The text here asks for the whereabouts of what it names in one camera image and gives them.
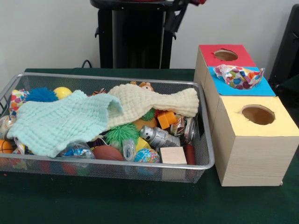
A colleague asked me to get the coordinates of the polka dot cloth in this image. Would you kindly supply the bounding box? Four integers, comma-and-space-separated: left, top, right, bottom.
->
213, 64, 266, 90
9, 89, 30, 116

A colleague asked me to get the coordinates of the silver mesh bin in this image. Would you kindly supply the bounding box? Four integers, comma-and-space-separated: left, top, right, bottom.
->
0, 72, 215, 185

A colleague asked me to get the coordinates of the wooden box with three holes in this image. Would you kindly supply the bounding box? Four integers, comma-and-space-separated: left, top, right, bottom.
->
193, 44, 299, 187

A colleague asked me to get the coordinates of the cream waffle cloth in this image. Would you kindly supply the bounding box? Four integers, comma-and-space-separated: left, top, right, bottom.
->
106, 84, 199, 130

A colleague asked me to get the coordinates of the silver toy robot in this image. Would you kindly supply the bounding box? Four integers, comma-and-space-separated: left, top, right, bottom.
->
140, 125, 181, 147

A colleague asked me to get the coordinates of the green spiky ball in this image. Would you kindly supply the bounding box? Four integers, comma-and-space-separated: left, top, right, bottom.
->
105, 123, 140, 150

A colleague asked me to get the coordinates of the globe print ball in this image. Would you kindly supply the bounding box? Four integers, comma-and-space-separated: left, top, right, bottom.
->
134, 147, 161, 163

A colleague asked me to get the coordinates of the plain wooden cube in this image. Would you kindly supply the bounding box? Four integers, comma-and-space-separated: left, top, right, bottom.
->
160, 146, 187, 165

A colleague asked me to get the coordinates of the brown toy football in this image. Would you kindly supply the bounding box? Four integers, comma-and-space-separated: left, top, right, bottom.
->
93, 146, 124, 161

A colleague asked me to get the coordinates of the yellow ball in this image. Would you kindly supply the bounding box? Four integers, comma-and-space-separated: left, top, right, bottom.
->
53, 86, 73, 100

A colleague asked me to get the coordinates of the mint green waffle cloth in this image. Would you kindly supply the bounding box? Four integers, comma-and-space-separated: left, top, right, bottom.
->
7, 90, 122, 158

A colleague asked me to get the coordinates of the dark green tablecloth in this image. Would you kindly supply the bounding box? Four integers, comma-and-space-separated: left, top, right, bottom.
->
0, 67, 299, 224

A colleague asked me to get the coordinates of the blue spiky ball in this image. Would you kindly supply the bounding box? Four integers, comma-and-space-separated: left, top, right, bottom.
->
25, 87, 59, 103

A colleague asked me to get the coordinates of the black chair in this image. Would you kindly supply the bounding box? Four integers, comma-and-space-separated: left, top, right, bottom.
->
268, 4, 299, 94

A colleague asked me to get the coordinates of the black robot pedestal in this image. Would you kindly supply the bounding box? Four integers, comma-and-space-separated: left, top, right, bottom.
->
90, 0, 189, 69

